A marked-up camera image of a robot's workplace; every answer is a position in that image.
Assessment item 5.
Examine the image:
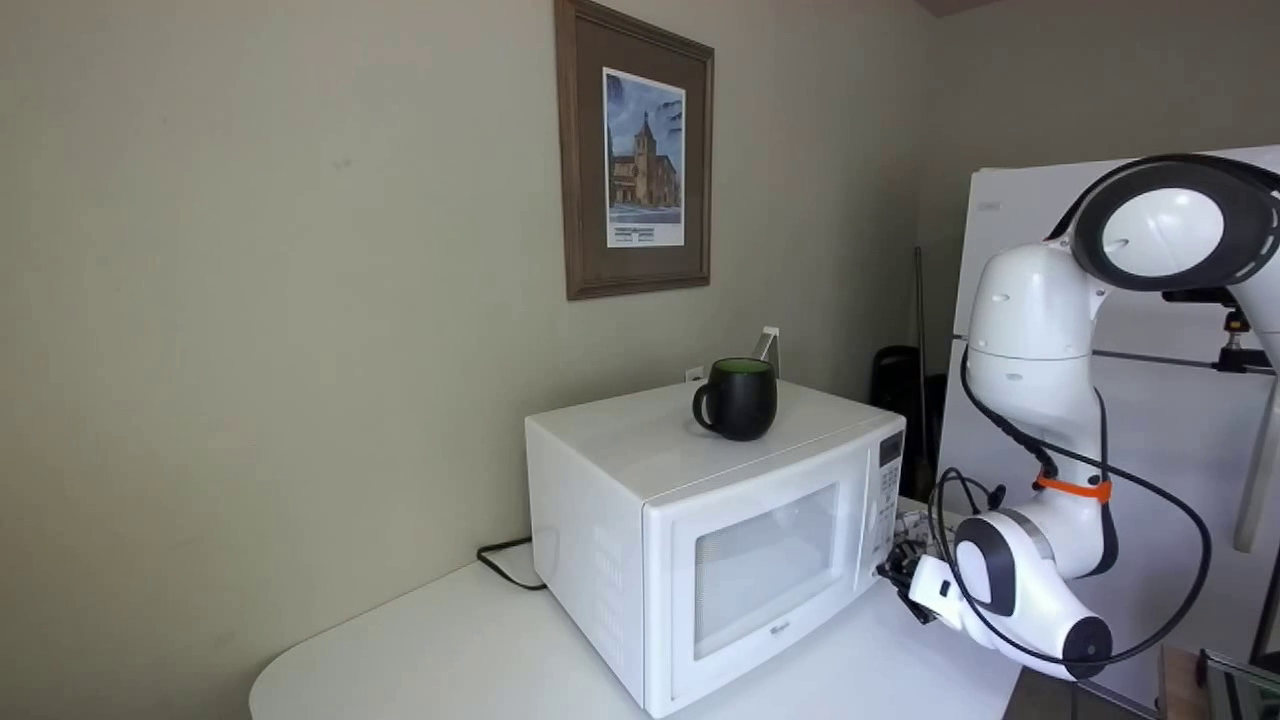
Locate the black microwave power cord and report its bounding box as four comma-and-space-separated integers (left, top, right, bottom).
471, 530, 552, 594

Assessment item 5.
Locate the brown framed church picture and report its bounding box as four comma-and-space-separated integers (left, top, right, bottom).
552, 0, 719, 304

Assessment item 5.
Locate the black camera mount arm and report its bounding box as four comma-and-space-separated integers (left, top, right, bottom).
1211, 299, 1280, 376

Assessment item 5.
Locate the white microwave door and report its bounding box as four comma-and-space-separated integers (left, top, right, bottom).
661, 447, 872, 713

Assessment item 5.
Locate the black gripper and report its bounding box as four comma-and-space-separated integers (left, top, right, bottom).
874, 530, 944, 626

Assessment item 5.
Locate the black mug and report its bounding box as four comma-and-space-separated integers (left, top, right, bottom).
687, 350, 781, 445

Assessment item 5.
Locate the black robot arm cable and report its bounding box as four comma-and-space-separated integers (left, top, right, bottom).
928, 341, 1217, 673

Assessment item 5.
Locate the white refrigerator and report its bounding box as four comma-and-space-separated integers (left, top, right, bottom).
933, 140, 1280, 713

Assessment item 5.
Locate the black tower speaker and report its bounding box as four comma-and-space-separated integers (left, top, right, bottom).
866, 341, 948, 502

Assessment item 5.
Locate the white microwave oven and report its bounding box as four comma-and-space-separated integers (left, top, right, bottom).
519, 376, 910, 720

